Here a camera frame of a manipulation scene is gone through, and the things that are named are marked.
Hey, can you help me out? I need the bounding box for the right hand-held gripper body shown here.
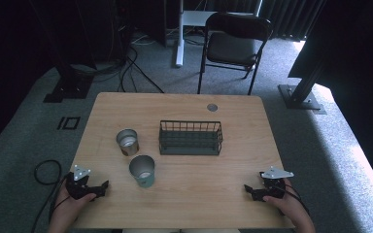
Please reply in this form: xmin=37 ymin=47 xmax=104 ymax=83
xmin=258 ymin=166 xmax=295 ymax=200

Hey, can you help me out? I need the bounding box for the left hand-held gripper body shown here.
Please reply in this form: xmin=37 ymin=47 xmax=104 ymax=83
xmin=64 ymin=164 xmax=102 ymax=200

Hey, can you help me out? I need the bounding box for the teal metal cup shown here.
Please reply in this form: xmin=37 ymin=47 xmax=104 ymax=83
xmin=128 ymin=154 xmax=156 ymax=189

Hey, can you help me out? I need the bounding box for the small silver metal cup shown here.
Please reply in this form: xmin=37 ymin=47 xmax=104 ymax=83
xmin=116 ymin=128 xmax=140 ymax=157

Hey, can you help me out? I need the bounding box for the black wire basket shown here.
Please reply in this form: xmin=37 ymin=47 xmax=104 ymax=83
xmin=158 ymin=119 xmax=224 ymax=156

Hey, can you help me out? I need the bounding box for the person's left hand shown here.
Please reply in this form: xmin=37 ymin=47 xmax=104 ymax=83
xmin=51 ymin=183 xmax=97 ymax=225

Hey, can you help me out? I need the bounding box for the person's right hand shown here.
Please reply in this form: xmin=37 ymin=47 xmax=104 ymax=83
xmin=262 ymin=179 xmax=306 ymax=221

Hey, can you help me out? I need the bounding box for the black folding chair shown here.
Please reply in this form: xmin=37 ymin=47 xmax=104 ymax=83
xmin=196 ymin=12 xmax=274 ymax=96

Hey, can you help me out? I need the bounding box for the dark curtain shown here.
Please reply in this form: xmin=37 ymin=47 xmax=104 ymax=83
xmin=257 ymin=0 xmax=326 ymax=43

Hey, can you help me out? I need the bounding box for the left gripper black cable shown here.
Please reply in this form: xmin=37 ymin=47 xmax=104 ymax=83
xmin=48 ymin=174 xmax=73 ymax=224

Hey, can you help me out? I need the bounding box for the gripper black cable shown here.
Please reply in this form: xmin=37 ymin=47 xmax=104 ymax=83
xmin=280 ymin=184 xmax=311 ymax=217
xmin=48 ymin=174 xmax=73 ymax=224

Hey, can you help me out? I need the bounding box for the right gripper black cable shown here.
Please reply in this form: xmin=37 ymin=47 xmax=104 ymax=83
xmin=280 ymin=184 xmax=311 ymax=217

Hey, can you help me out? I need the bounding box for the black looped floor cable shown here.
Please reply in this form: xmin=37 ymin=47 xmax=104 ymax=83
xmin=30 ymin=159 xmax=63 ymax=233

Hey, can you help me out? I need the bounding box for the black metal post with base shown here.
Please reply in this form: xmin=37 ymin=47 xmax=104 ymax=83
xmin=277 ymin=48 xmax=327 ymax=116

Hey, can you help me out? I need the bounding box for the black stand with base plate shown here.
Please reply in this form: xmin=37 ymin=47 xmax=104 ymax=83
xmin=42 ymin=62 xmax=95 ymax=104

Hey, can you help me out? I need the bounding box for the bundle of black floor cables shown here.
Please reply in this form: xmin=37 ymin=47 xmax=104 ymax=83
xmin=71 ymin=30 xmax=165 ymax=95

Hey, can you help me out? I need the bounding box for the white desk leg frame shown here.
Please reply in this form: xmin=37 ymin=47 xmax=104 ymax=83
xmin=174 ymin=0 xmax=264 ymax=69

